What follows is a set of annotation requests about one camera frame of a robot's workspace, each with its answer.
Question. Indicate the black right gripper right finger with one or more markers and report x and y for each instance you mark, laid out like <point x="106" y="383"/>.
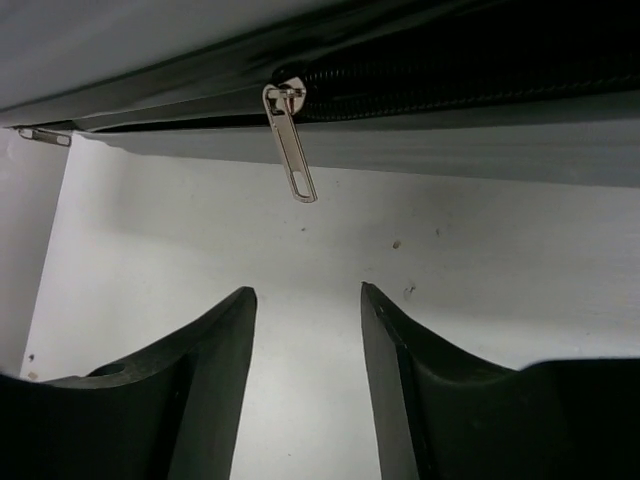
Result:
<point x="441" y="412"/>

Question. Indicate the grey hard-shell suitcase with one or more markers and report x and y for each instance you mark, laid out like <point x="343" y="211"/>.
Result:
<point x="538" y="91"/>

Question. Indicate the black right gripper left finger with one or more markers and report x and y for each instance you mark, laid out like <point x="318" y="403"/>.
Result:
<point x="168" y="411"/>

